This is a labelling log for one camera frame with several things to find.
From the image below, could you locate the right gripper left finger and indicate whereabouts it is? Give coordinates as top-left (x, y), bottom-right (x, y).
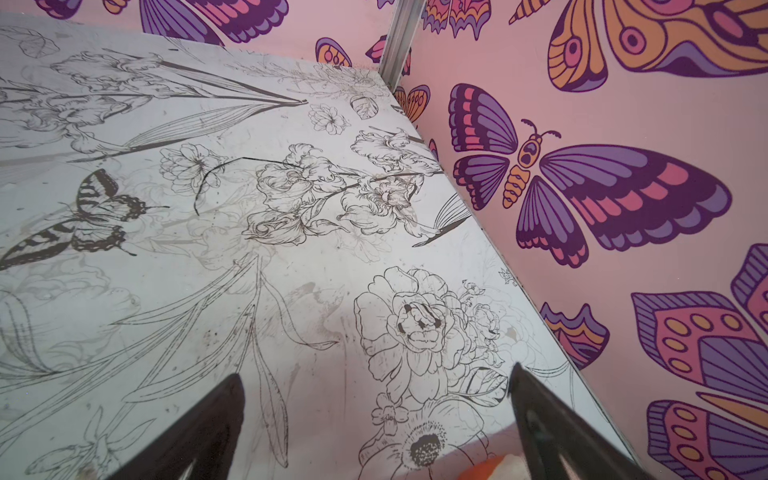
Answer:
top-left (111, 374), bottom-right (245, 480)

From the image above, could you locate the red coated garden glove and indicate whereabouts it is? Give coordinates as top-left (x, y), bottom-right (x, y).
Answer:
top-left (458, 454), bottom-right (530, 480)

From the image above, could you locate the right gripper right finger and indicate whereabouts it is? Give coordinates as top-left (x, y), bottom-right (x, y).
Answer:
top-left (508, 363), bottom-right (653, 480)

